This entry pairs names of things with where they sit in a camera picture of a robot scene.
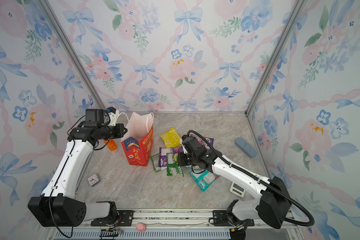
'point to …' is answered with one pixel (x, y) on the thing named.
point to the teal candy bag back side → (203, 178)
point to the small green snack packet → (155, 160)
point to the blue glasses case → (245, 147)
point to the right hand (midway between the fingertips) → (177, 157)
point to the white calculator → (237, 190)
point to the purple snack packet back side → (163, 152)
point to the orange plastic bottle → (111, 144)
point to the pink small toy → (141, 227)
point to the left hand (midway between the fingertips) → (127, 128)
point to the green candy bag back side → (172, 166)
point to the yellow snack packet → (171, 138)
